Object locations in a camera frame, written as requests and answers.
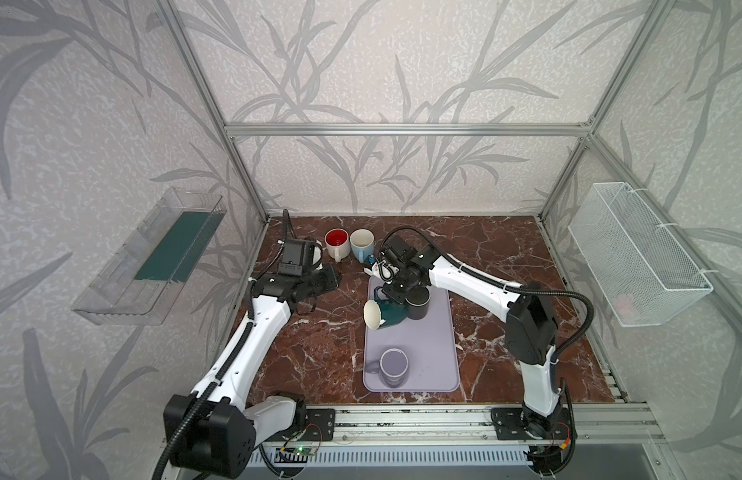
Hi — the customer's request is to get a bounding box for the lavender rectangular tray mat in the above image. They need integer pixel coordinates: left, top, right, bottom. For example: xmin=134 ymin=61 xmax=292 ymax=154
xmin=362 ymin=286 xmax=460 ymax=393

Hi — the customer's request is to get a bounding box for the dark green mug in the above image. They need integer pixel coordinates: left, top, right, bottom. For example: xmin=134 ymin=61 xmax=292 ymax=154
xmin=363 ymin=286 xmax=408 ymax=331

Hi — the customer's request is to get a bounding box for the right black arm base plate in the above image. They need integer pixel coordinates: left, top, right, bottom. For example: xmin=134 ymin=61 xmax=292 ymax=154
xmin=490 ymin=407 xmax=571 ymax=443

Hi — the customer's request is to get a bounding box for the black mug white rim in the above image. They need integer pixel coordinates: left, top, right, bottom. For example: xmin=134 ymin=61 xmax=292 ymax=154
xmin=405 ymin=286 xmax=431 ymax=320

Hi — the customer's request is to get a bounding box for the white wire mesh basket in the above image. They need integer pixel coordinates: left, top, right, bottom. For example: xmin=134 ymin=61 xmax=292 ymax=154
xmin=569 ymin=182 xmax=714 ymax=327

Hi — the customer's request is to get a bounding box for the green circuit board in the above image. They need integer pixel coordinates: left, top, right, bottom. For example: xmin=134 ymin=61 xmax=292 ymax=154
xmin=278 ymin=445 xmax=320 ymax=462

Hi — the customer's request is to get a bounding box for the white mug red interior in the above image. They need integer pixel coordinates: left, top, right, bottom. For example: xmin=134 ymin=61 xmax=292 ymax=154
xmin=324 ymin=228 xmax=351 ymax=263

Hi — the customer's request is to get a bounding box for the green pad in bin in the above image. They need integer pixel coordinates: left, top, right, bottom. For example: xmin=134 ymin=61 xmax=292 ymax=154
xmin=134 ymin=211 xmax=224 ymax=283

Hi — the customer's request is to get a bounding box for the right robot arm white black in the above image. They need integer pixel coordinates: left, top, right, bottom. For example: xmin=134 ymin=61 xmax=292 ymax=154
xmin=367 ymin=225 xmax=595 ymax=439

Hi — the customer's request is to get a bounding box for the light blue mug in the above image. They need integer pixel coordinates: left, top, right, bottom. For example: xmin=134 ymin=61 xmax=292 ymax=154
xmin=349 ymin=229 xmax=375 ymax=263

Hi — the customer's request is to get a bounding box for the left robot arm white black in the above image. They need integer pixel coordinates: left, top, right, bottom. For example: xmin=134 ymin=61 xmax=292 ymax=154
xmin=152 ymin=211 xmax=341 ymax=479

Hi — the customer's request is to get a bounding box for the aluminium frame crossbar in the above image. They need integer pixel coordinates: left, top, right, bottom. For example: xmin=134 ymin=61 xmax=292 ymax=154
xmin=224 ymin=123 xmax=589 ymax=138

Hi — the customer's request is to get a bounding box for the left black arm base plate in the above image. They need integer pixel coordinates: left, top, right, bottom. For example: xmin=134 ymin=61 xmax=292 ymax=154
xmin=291 ymin=408 xmax=336 ymax=442

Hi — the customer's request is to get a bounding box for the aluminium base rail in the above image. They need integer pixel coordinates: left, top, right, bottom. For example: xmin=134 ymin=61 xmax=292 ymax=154
xmin=160 ymin=404 xmax=669 ymax=448

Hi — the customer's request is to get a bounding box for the clear plastic wall bin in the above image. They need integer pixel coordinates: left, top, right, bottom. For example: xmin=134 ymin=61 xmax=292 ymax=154
xmin=72 ymin=187 xmax=227 ymax=326

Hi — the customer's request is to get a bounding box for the lavender purple mug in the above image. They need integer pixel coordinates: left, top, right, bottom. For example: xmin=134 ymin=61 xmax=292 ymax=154
xmin=365 ymin=348 xmax=410 ymax=388

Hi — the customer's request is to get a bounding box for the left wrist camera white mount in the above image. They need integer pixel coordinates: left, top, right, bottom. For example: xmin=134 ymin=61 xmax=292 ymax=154
xmin=307 ymin=240 xmax=323 ymax=270

